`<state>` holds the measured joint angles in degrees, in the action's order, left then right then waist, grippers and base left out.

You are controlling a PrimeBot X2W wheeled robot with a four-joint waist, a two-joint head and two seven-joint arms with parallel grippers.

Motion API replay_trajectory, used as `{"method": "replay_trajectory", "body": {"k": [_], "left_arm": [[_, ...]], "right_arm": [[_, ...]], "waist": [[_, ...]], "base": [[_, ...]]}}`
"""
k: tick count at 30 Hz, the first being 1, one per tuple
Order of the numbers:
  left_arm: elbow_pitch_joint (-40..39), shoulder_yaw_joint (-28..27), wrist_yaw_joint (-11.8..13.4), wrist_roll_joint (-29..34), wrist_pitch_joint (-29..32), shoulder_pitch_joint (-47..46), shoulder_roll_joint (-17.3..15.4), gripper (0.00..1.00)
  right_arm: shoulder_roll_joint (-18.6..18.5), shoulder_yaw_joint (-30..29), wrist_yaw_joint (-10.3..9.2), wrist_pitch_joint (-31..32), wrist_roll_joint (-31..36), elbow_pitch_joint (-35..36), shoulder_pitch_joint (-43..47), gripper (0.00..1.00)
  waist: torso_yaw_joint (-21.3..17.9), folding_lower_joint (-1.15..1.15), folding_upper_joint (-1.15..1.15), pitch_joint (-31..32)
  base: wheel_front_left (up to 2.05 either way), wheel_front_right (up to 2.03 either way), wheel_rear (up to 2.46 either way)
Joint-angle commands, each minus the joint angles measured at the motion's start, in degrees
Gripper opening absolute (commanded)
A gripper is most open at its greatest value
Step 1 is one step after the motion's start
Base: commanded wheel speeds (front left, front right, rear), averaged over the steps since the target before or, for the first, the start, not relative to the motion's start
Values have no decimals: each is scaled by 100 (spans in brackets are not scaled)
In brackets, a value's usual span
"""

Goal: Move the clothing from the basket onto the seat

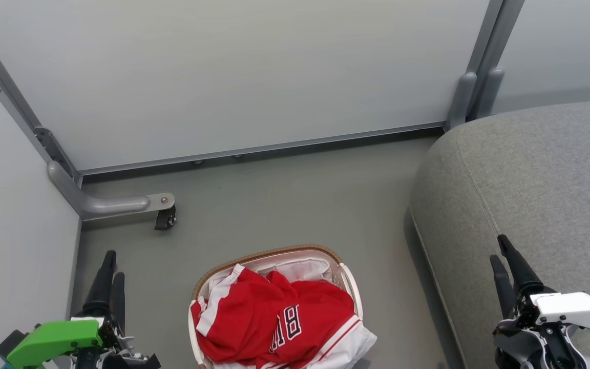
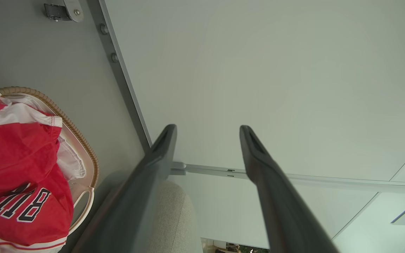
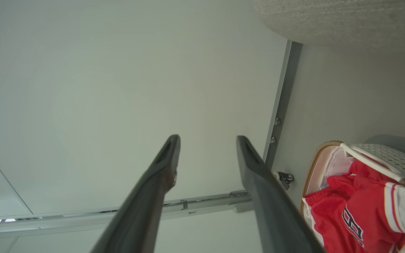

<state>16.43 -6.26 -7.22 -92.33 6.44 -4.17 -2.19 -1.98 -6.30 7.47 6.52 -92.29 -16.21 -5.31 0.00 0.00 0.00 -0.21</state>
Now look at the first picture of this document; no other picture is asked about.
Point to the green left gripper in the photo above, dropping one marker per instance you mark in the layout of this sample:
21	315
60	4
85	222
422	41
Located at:
54	341

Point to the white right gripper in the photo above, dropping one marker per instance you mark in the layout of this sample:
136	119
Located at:
571	310

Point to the red basketball jersey white trim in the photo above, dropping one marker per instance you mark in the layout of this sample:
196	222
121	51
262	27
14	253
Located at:
254	318

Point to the grey fabric sofa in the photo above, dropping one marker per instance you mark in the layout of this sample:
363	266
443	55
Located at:
530	189

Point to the grey partition foot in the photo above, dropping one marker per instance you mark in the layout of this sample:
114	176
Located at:
105	205

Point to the black caster wheel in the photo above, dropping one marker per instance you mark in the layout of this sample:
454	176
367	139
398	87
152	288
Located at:
165	219

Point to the white laundry basket brown rim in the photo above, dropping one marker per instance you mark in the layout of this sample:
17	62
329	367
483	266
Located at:
349	279

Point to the white mesh basket liner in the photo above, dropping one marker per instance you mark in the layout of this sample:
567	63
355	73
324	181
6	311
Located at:
300	267

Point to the grey double partition post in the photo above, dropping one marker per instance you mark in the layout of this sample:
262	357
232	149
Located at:
484	66

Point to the grey partition corner post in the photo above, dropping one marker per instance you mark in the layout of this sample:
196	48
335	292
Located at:
13	100

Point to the grey aluminium partition rail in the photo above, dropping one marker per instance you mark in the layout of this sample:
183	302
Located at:
274	146

